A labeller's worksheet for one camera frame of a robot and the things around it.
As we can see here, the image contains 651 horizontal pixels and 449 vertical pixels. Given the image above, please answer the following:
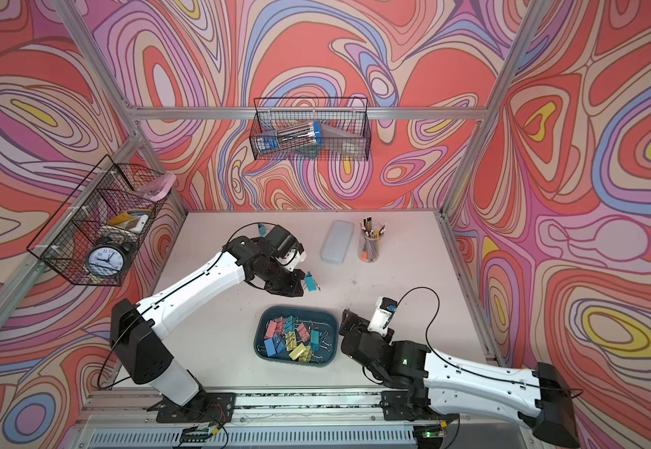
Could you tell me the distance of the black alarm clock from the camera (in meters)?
0.67

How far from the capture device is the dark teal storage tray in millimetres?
819

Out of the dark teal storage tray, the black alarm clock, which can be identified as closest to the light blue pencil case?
the dark teal storage tray

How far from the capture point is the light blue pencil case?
3.49 ft
